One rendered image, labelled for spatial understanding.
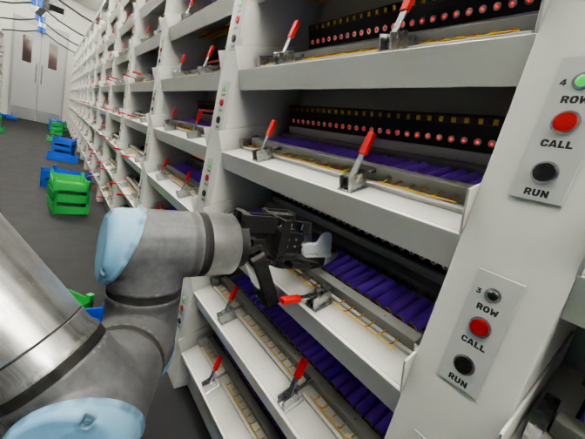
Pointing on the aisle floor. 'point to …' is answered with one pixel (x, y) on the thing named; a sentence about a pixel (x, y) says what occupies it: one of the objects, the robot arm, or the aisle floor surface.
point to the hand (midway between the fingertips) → (325, 253)
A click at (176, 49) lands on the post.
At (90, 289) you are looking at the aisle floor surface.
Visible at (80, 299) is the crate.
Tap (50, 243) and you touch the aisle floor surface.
